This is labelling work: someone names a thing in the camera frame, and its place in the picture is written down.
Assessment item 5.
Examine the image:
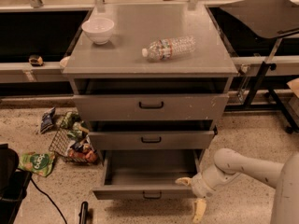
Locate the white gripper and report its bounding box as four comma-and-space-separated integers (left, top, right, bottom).
175, 173, 215, 224

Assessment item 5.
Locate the grey bottom drawer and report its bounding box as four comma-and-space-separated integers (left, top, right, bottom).
93, 149, 204, 200

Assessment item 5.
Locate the grey drawer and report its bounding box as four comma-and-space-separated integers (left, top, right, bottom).
74, 93, 228, 121
93, 149, 204, 200
89, 120, 215, 150

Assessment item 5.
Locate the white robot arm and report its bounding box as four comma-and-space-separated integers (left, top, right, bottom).
175, 148, 299, 224

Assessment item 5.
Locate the grey middle drawer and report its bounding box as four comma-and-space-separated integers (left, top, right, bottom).
89, 120, 215, 150

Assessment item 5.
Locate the grey top drawer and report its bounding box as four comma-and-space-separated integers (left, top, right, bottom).
74, 93, 228, 121

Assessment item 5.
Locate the grey drawer cabinet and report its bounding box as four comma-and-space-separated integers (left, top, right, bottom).
61, 2, 239, 156

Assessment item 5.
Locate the clear plastic water bottle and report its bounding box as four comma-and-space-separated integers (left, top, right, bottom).
141, 35, 195, 61

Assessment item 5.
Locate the green snack bag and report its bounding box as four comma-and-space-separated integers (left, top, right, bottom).
19, 152, 55, 177

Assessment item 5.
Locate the blue snack bag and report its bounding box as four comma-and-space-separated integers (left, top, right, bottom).
40, 107, 56, 133

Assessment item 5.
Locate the white ceramic bowl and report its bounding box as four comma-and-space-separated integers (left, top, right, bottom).
81, 18, 115, 45

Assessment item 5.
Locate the black stand with tray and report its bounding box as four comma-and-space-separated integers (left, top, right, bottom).
212, 0, 299, 133

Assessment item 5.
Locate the black handle near floor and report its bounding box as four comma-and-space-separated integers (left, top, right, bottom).
79, 202, 88, 224

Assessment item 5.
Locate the wire basket with snacks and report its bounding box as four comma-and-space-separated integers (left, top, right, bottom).
50, 111, 98, 163

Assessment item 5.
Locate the black cable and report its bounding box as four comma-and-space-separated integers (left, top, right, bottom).
29, 176, 68, 224

